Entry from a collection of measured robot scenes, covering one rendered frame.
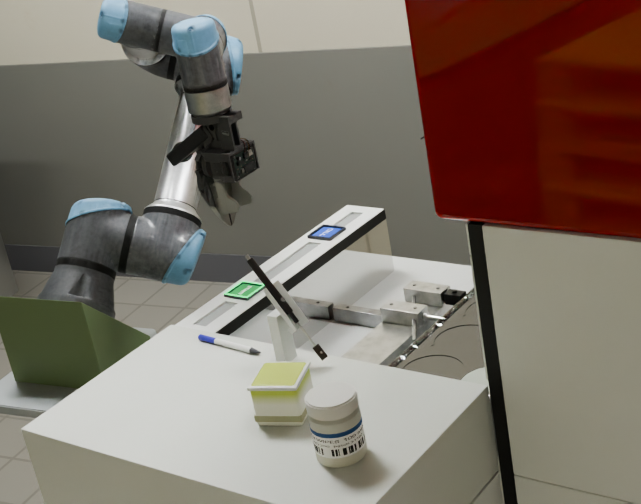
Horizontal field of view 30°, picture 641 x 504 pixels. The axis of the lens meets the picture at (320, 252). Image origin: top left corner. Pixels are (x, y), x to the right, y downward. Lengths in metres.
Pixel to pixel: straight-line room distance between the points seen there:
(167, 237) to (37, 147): 2.64
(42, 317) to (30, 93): 2.63
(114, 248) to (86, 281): 0.08
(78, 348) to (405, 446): 0.81
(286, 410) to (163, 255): 0.67
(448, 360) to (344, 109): 2.21
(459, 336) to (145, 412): 0.54
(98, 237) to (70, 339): 0.21
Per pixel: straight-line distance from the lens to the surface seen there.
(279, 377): 1.68
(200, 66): 1.96
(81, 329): 2.18
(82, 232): 2.28
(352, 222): 2.35
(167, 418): 1.79
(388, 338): 2.06
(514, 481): 1.79
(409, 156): 4.00
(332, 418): 1.54
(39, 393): 2.30
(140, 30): 2.06
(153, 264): 2.27
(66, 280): 2.25
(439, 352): 1.95
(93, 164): 4.72
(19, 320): 2.27
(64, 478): 1.87
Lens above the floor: 1.84
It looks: 23 degrees down
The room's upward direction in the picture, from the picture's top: 11 degrees counter-clockwise
